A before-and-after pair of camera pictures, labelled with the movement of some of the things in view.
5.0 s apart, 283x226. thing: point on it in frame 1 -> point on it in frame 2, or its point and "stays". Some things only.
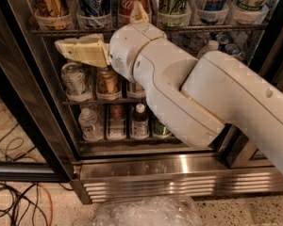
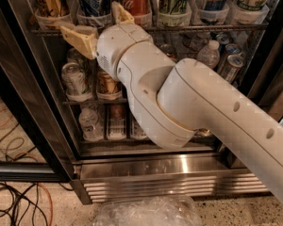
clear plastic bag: x=150 y=211 stays
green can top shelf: x=174 y=6 stays
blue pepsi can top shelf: x=93 y=6 stays
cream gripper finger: x=139 y=14 -> x=121 y=15
